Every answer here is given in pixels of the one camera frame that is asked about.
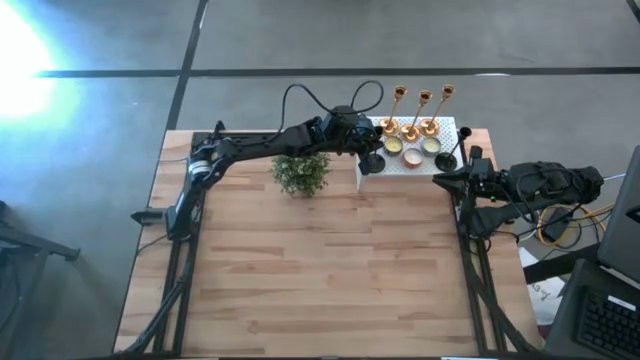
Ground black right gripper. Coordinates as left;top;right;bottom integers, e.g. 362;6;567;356
432;167;511;201

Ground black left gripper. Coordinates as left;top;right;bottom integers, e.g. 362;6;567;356
322;105;385;176

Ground black candlestick holder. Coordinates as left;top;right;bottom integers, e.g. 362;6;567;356
434;126;473;174
360;125;387;175

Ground dark floral candle tin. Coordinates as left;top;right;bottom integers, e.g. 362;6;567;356
383;135;405;156

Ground gold candlestick holder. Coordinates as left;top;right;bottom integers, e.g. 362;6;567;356
419;83;457;138
399;89;433;145
379;84;408;137

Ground orange patterned candle tin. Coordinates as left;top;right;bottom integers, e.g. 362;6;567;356
402;147;425;170

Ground blue green patterned candle tin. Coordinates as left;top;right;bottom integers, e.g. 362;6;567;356
420;136;443;158

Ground white perforated metal shelf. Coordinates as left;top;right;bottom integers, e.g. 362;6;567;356
355;116;464;192

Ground green potted plant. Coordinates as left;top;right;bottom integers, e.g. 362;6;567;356
271;152;332;199

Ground black power brick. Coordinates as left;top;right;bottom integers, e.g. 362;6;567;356
542;209;571;241

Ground white paper sheets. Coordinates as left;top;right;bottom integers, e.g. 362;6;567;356
519;247;566;326

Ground dark grey laptop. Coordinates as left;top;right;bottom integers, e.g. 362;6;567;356
543;144;640;360

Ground black tripod stand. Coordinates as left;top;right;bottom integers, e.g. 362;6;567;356
0;199;81;360

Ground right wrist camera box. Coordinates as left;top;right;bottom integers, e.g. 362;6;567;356
468;145;485;174

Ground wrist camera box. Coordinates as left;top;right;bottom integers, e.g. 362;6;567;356
332;105;364;129
468;145;485;174

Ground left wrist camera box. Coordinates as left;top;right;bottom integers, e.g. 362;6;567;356
332;105;364;129

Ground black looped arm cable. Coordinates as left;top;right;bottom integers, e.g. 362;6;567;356
279;79;385;146

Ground yellow cable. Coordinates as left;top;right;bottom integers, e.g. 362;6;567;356
537;204;616;249

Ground black aluminium frame rails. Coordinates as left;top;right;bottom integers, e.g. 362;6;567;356
122;119;226;356
449;144;539;356

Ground black aluminium cross rail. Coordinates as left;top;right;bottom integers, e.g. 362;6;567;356
214;130;301;142

